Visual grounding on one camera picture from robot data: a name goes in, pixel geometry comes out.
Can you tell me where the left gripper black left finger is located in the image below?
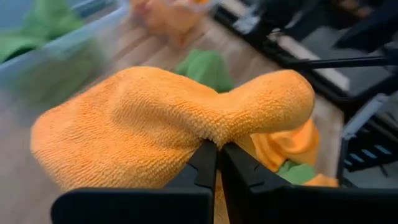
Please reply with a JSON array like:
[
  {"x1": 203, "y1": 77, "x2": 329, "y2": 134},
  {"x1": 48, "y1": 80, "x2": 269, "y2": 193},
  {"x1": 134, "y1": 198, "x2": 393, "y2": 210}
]
[{"x1": 50, "y1": 139, "x2": 218, "y2": 224}]

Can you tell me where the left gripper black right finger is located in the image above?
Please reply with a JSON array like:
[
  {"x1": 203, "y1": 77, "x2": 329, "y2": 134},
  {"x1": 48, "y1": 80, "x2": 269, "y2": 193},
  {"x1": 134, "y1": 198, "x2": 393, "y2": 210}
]
[{"x1": 219, "y1": 142, "x2": 398, "y2": 224}]

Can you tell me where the orange microfiber towel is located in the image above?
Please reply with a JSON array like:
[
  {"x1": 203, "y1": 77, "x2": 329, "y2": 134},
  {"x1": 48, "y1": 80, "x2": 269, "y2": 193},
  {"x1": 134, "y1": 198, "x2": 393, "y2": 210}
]
[
  {"x1": 303, "y1": 173, "x2": 340, "y2": 188},
  {"x1": 250, "y1": 119, "x2": 320, "y2": 174},
  {"x1": 30, "y1": 65, "x2": 317, "y2": 224},
  {"x1": 130, "y1": 0, "x2": 212, "y2": 47}
]

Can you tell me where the black metal table frame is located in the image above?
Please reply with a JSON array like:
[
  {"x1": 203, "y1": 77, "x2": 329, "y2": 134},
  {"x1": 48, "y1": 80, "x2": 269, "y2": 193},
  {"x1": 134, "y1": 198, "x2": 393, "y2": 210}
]
[{"x1": 210, "y1": 0, "x2": 398, "y2": 119}]

